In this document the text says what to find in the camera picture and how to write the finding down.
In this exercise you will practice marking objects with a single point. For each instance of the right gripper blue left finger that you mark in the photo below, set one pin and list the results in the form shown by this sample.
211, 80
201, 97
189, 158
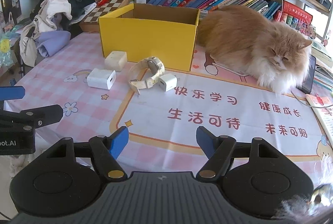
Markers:
106, 150

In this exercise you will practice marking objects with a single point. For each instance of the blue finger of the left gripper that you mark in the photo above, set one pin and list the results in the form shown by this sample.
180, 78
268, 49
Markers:
11, 92
46, 115

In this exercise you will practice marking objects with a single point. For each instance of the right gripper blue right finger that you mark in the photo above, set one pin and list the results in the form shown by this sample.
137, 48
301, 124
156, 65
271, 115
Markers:
218, 150

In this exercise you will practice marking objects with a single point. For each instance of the pink checkered tablecloth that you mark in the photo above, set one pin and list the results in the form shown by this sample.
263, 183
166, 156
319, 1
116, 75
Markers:
162, 125

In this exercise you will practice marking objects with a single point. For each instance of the large white charger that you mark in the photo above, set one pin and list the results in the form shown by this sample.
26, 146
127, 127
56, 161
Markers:
101, 79

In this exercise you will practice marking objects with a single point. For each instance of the cream wrist watch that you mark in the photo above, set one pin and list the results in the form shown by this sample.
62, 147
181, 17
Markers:
145, 74

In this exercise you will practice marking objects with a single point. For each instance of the small white charger cube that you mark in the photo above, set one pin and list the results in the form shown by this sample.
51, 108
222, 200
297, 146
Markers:
167, 82

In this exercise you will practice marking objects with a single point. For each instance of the cream eraser block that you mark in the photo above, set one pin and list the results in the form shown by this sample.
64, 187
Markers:
116, 60

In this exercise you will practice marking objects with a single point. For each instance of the pile of clothes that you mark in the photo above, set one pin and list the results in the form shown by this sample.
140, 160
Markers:
50, 28

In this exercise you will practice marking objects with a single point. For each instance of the black phone on table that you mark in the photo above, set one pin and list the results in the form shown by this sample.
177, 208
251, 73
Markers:
307, 84

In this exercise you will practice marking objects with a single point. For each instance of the orange fluffy cat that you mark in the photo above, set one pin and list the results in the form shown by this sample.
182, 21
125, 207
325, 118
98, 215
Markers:
243, 40

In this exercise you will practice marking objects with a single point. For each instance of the yellow cardboard box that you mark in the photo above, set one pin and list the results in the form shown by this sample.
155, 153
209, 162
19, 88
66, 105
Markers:
144, 30

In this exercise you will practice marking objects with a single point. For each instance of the wooden chess board box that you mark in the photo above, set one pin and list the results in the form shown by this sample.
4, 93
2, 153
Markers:
90, 22

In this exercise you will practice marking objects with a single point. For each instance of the red book box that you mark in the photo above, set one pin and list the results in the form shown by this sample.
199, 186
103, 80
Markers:
293, 16

